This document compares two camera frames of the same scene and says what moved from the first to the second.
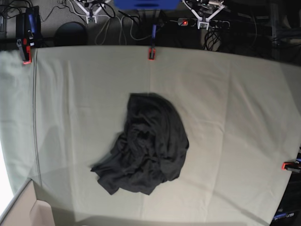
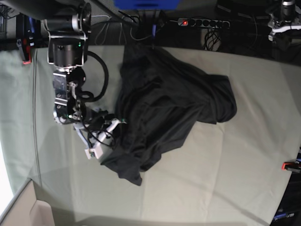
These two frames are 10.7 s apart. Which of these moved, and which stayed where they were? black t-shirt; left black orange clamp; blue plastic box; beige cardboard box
Moved: black t-shirt
Stayed: beige cardboard box; blue plastic box; left black orange clamp
